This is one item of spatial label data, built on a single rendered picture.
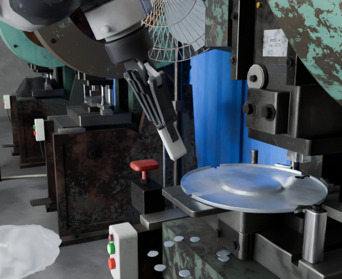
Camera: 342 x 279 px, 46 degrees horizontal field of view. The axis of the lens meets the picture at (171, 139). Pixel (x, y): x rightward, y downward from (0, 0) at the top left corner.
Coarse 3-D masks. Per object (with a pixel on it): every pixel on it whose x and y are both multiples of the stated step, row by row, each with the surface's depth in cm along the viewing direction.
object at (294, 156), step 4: (288, 152) 86; (292, 152) 85; (288, 156) 86; (292, 156) 85; (296, 156) 84; (300, 156) 84; (304, 156) 84; (308, 156) 84; (292, 160) 85; (296, 160) 84; (300, 160) 84; (304, 160) 84; (308, 160) 84
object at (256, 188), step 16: (192, 176) 88; (208, 176) 88; (224, 176) 88; (240, 176) 86; (256, 176) 86; (272, 176) 88; (288, 176) 88; (192, 192) 78; (208, 192) 78; (224, 192) 78; (240, 192) 77; (256, 192) 76; (272, 192) 77; (288, 192) 78; (304, 192) 78; (320, 192) 78; (224, 208) 70; (240, 208) 69; (256, 208) 70; (272, 208) 70; (288, 208) 68
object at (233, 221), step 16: (176, 192) 78; (192, 208) 70; (208, 208) 70; (224, 224) 83; (240, 224) 78; (256, 224) 78; (272, 224) 80; (224, 240) 83; (240, 240) 78; (240, 256) 79
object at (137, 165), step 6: (132, 162) 107; (138, 162) 107; (144, 162) 107; (150, 162) 107; (156, 162) 107; (132, 168) 107; (138, 168) 104; (144, 168) 104; (150, 168) 105; (156, 168) 106; (144, 174) 107
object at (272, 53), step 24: (264, 0) 80; (264, 24) 80; (264, 48) 81; (264, 72) 81; (264, 96) 78; (288, 96) 75; (312, 96) 75; (264, 120) 78; (288, 120) 76; (312, 120) 76; (336, 120) 78
